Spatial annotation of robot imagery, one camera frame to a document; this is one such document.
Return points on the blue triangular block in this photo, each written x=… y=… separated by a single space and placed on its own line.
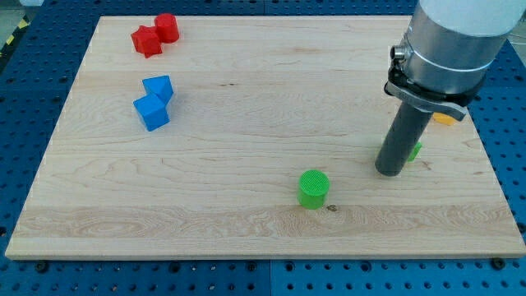
x=160 y=86

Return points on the blue cube block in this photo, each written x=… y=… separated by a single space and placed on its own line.
x=152 y=111

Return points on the green star block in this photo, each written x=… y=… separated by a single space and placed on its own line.
x=413 y=155

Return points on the light wooden board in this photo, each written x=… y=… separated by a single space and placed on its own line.
x=258 y=100

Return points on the red star block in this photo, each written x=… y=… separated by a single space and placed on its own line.
x=146 y=41

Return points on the red cylinder block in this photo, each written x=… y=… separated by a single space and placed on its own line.
x=167 y=28

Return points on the yellow hexagon block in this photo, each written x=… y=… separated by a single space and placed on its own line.
x=443 y=119

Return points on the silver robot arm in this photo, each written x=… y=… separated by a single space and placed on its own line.
x=443 y=58

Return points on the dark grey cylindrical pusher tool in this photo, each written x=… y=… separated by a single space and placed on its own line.
x=405 y=132

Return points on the green cylinder block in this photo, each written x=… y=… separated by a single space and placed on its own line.
x=313 y=186

